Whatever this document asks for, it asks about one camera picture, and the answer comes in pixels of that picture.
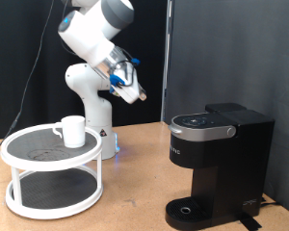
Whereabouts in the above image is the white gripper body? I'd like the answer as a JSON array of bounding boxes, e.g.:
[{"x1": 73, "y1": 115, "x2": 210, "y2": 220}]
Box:
[{"x1": 110, "y1": 61, "x2": 148, "y2": 105}]

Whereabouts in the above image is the white ceramic mug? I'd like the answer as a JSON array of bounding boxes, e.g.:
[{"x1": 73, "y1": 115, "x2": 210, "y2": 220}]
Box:
[{"x1": 52, "y1": 115, "x2": 87, "y2": 149}]

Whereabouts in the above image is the black Keurig coffee machine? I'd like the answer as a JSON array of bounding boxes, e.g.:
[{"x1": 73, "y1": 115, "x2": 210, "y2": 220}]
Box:
[{"x1": 165, "y1": 102, "x2": 276, "y2": 231}]

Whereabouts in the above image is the black curtain backdrop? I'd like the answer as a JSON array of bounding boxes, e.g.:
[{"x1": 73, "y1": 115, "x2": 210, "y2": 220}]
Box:
[{"x1": 0, "y1": 0, "x2": 169, "y2": 140}]

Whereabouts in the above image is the white two-tier turntable shelf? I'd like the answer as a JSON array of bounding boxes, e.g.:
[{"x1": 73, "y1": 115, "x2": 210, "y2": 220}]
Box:
[{"x1": 0, "y1": 122, "x2": 104, "y2": 220}]

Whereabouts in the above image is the gray backdrop panel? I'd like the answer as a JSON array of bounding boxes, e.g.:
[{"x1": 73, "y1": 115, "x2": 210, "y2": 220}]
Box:
[{"x1": 165, "y1": 0, "x2": 289, "y2": 218}]

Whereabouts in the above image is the black tape strip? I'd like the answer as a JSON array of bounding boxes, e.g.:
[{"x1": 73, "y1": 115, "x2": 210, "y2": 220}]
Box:
[{"x1": 238, "y1": 215, "x2": 263, "y2": 231}]

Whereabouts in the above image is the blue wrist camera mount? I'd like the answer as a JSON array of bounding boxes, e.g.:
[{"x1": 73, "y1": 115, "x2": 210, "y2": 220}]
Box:
[{"x1": 109, "y1": 74, "x2": 125, "y2": 94}]

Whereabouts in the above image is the vertical metal frame pole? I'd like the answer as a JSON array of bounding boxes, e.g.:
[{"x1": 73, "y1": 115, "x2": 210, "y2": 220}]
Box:
[{"x1": 160, "y1": 0, "x2": 174, "y2": 123}]

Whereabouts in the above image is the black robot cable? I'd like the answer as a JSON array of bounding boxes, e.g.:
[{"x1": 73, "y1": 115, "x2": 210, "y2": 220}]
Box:
[{"x1": 0, "y1": 0, "x2": 56, "y2": 159}]

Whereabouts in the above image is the black power cord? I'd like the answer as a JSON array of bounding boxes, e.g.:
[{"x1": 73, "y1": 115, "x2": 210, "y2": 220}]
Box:
[{"x1": 259, "y1": 195, "x2": 282, "y2": 209}]

